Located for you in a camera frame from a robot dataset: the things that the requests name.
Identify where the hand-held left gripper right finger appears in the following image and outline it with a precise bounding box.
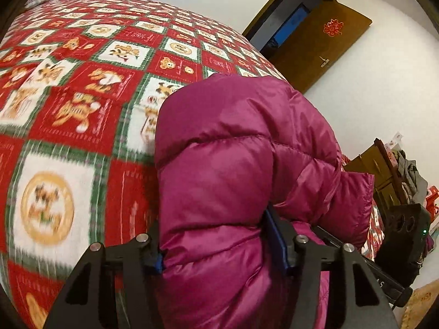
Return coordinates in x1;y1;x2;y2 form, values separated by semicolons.
264;206;400;329

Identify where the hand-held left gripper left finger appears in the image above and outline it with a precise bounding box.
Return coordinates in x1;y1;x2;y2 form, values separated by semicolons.
43;233;167;329

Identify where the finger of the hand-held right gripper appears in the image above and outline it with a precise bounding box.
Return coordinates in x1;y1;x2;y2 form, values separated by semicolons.
310;225;413;303

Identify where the magenta puffer jacket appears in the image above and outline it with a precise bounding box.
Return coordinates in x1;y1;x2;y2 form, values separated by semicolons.
154;73;375;329

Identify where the pile of clothes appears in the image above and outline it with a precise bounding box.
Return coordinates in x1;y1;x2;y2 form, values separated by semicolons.
394;149;429;206

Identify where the beige floor mat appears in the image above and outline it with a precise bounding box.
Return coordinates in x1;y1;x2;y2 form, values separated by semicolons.
401;279;439;329

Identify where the red plastic stool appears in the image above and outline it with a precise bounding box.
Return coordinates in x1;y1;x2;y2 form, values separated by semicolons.
426;185;439;215

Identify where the wooden cabinet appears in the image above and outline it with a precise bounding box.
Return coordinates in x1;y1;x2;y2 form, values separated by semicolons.
344;144;400;213

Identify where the red checked printed blanket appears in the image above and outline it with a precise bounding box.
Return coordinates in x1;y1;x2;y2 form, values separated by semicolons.
0;0;385;329

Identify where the wooden door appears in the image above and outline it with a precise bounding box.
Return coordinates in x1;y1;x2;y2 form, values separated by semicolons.
271;0;373;93

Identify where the blue fabric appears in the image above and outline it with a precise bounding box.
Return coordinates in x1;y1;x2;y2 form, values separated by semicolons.
274;3;311;42

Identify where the red paper door decoration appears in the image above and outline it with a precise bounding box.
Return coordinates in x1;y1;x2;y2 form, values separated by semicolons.
323;19;344;38

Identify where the wooden door frame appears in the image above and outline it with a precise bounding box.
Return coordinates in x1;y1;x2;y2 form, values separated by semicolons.
242;0;335;62

